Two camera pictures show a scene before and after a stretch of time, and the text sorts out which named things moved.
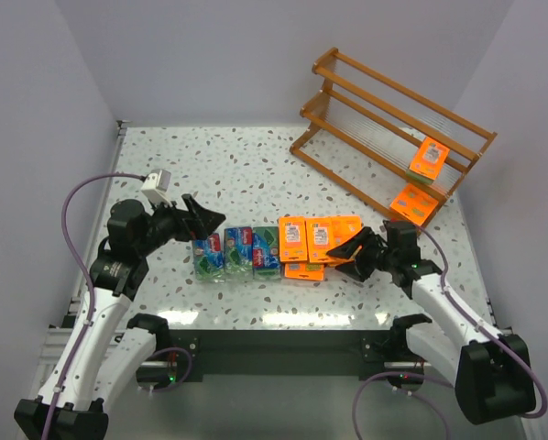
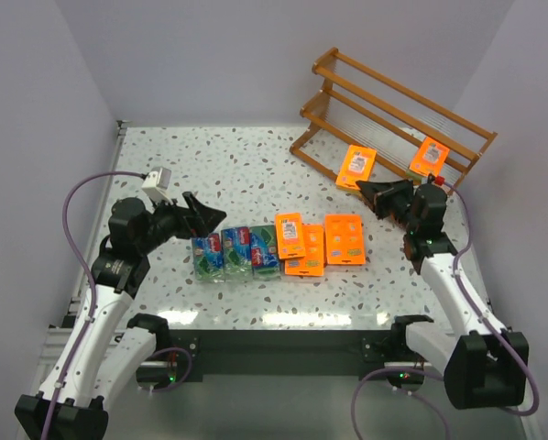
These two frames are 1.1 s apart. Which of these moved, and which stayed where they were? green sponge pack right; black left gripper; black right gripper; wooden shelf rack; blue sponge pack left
Moved: black right gripper
Stayed: wooden shelf rack; blue sponge pack left; black left gripper; green sponge pack right
